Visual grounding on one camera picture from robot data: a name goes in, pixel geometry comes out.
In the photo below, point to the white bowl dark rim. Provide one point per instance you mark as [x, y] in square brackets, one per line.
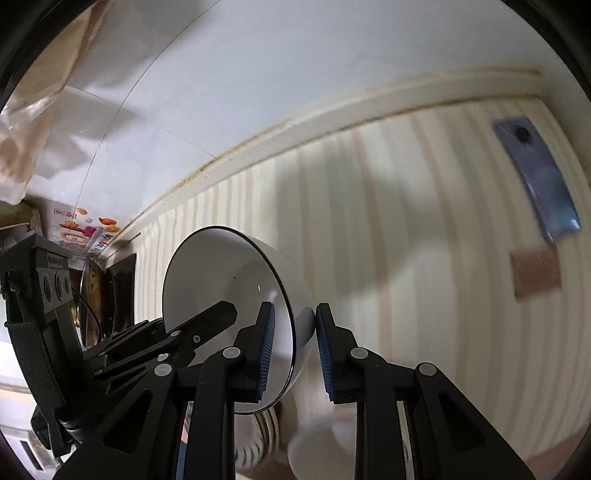
[217, 272]

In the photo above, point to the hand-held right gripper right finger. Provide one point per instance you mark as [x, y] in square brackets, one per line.
[323, 350]

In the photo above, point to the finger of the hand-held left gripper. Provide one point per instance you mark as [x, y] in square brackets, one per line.
[207, 318]
[122, 376]

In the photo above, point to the brown square coaster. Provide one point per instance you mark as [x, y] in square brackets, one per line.
[535, 272]

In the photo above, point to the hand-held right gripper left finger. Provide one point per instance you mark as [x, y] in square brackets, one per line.
[265, 350]

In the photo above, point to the blue smartphone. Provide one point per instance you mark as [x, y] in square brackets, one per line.
[535, 175]

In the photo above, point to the black glass gas stove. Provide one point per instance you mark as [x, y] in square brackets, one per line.
[124, 286]

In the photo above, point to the colourful food picture packet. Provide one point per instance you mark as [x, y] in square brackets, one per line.
[83, 228]

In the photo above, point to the white bowl red floral print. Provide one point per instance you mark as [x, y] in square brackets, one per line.
[318, 447]

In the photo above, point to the striped cat print tablecloth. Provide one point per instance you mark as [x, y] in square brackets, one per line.
[392, 230]

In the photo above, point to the plastic bag with pale block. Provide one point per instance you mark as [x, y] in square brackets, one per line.
[46, 115]

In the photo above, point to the black wok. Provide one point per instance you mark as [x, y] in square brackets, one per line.
[99, 295]

